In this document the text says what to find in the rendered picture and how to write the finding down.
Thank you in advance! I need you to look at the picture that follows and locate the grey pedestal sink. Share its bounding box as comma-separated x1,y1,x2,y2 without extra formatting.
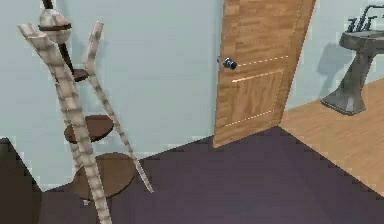
320,29,384,117

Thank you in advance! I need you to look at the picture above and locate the brown wooden room door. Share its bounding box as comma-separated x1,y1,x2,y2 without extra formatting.
212,0,317,149

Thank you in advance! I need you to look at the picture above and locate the dark round door knob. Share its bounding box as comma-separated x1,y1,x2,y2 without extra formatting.
222,57,238,71

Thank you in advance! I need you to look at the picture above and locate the pale wooden tiered shelf stand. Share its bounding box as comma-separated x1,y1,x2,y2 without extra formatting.
17,0,156,224

